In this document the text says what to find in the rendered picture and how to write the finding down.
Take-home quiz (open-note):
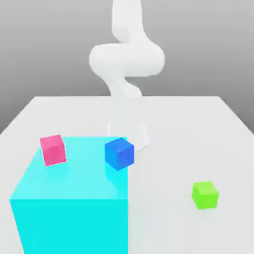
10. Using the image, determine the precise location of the small green cube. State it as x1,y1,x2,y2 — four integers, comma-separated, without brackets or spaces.
191,181,220,210

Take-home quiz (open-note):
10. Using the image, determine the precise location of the small pink cube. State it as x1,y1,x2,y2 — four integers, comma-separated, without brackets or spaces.
39,134,67,167

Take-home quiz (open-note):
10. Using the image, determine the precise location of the large cyan box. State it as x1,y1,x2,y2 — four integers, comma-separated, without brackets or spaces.
9,136,129,254

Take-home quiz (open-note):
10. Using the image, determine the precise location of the small blue cube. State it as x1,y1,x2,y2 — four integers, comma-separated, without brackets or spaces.
104,137,135,171

